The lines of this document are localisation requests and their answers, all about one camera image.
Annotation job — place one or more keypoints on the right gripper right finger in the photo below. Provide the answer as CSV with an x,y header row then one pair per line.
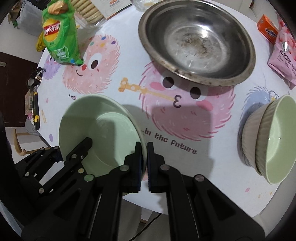
x,y
163,178

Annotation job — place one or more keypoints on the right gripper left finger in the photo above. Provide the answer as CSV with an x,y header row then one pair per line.
x,y
125,216

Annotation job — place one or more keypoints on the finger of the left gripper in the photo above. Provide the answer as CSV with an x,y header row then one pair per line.
x,y
73,168

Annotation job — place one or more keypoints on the green ceramic bowl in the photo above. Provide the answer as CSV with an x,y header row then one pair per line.
x,y
113,130

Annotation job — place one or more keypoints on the large steel bowl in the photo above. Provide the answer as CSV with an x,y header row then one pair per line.
x,y
198,41

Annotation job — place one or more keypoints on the stacked green ribbed bowls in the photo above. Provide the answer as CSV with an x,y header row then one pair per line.
x,y
268,139

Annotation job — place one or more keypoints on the wooden chair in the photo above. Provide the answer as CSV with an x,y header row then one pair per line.
x,y
26,143

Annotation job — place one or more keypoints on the cartoon printed tablecloth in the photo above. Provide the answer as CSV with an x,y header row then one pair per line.
x,y
195,127

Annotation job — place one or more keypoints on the black rack with clutter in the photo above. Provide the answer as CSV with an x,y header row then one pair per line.
x,y
33,83

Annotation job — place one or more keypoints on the green chips bag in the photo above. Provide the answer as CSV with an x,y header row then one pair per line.
x,y
60,32

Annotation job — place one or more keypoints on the biscuit package clear tray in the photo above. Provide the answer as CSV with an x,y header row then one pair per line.
x,y
94,11

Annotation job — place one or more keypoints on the pink strawberry snack bag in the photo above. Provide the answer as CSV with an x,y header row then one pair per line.
x,y
282,59

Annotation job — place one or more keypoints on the orange Ovaltine box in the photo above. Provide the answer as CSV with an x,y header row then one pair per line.
x,y
267,28

